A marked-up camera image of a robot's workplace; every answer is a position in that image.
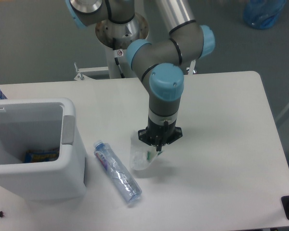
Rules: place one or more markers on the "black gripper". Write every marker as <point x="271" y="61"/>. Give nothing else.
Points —
<point x="160" y="135"/>

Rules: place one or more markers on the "white plastic wrapper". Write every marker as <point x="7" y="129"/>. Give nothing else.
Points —
<point x="141" y="154"/>

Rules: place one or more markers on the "clear crushed plastic bottle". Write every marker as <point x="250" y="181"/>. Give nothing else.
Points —
<point x="122" y="179"/>

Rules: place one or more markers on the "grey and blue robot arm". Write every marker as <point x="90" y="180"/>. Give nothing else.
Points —
<point x="189" y="40"/>

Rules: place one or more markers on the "white open trash can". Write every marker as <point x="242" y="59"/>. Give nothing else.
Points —
<point x="41" y="124"/>

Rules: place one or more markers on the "blue yellow snack packet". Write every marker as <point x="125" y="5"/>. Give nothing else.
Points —
<point x="36" y="156"/>

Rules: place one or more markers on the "blue plastic bag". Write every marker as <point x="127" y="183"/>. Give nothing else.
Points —
<point x="262" y="14"/>

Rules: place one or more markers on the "white pedestal base frame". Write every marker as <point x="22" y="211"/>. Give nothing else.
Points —
<point x="91" y="71"/>

